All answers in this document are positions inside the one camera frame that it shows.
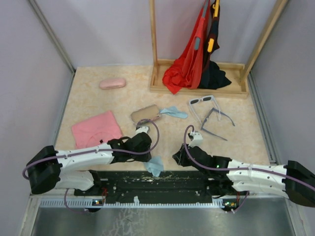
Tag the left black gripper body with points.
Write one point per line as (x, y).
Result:
(142, 158)

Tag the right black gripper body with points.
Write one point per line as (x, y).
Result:
(184, 161)

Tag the light blue lens cloth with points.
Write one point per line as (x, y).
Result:
(154, 166)

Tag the flag print glasses case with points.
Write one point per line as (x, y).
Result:
(150, 112)

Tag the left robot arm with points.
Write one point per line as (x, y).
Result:
(51, 168)

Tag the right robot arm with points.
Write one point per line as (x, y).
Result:
(292, 180)

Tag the pink folded cloth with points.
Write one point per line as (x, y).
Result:
(96, 130)

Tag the crumpled light blue cloth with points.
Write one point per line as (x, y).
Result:
(174, 112)

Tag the pink glasses case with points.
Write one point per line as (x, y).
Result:
(112, 83)

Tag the red hanging garment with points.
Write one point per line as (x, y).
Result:
(187, 69)

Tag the dark hanging garment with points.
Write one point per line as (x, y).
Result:
(212, 76)

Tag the wooden clothes rack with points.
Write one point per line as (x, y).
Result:
(235, 72)

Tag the yellow clothes hanger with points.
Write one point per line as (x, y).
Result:
(214, 29)

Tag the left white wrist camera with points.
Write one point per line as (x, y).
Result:
(142, 129)

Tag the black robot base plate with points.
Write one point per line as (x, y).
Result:
(170, 187)

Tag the grey blue frame glasses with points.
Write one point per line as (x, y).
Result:
(218, 116)

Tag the white cable duct strip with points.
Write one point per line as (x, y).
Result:
(95, 203)

